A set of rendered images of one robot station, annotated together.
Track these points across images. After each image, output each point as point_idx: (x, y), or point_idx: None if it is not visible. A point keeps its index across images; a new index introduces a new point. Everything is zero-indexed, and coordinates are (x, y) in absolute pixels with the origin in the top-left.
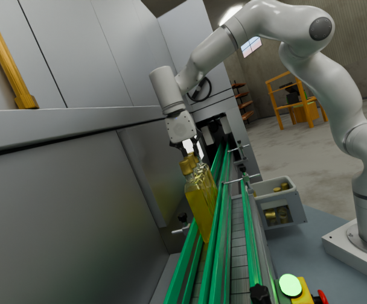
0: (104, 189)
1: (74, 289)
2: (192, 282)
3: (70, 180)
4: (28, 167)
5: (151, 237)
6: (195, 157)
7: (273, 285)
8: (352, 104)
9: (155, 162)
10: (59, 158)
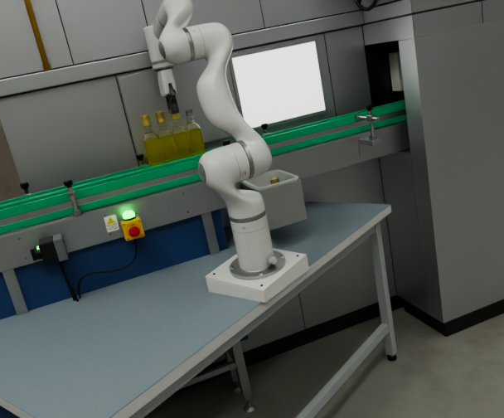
0: (88, 116)
1: (55, 155)
2: None
3: (65, 107)
4: (44, 98)
5: (123, 160)
6: (172, 114)
7: (123, 210)
8: (207, 118)
9: (150, 107)
10: (60, 94)
